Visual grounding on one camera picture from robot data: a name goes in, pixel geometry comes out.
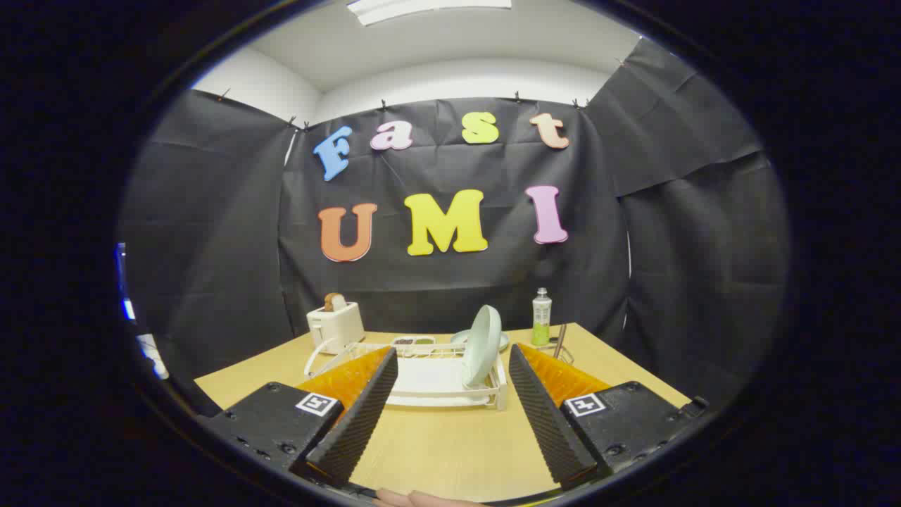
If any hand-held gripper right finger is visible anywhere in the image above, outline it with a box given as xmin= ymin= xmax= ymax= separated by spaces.
xmin=507 ymin=342 xmax=710 ymax=492

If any green drink bottle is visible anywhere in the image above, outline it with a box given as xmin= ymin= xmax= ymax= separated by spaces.
xmin=531 ymin=287 xmax=553 ymax=347

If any ceiling light panel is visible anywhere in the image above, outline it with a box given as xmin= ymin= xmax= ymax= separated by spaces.
xmin=346 ymin=0 xmax=513 ymax=27

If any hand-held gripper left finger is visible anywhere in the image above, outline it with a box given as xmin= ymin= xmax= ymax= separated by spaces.
xmin=201 ymin=345 xmax=399 ymax=490

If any white toaster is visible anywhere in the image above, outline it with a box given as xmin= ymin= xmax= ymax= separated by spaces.
xmin=306 ymin=301 xmax=366 ymax=355

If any black backdrop cloth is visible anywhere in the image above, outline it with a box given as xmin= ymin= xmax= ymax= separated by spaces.
xmin=116 ymin=35 xmax=793 ymax=416

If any white printed object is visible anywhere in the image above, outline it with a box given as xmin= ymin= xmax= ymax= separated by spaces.
xmin=137 ymin=333 xmax=170 ymax=381

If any white drip tray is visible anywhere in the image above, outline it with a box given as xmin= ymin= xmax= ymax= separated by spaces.
xmin=386 ymin=356 xmax=497 ymax=408

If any pale green plate with food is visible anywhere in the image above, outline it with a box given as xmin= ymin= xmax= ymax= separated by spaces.
xmin=450 ymin=329 xmax=510 ymax=353

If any white wire dish rack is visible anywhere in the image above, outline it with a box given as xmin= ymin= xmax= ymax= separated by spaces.
xmin=304 ymin=337 xmax=509 ymax=413

